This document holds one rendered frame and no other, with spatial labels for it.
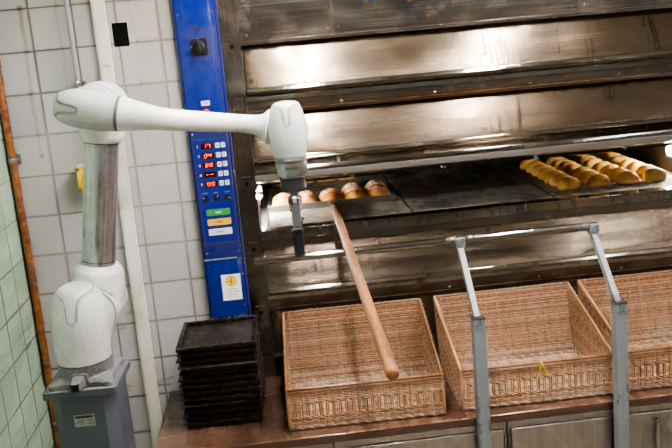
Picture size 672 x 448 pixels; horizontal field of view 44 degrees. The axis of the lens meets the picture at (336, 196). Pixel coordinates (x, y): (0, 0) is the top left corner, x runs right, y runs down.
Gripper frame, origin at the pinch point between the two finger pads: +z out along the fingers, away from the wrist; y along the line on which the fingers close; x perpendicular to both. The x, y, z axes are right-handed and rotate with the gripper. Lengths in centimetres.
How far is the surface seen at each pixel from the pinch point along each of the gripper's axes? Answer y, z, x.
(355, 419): -36, 72, 12
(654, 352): -39, 60, 119
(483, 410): -27, 69, 55
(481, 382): -27, 59, 55
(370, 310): 25.3, 12.8, 17.2
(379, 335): 43.3, 13.2, 17.7
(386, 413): -36, 71, 23
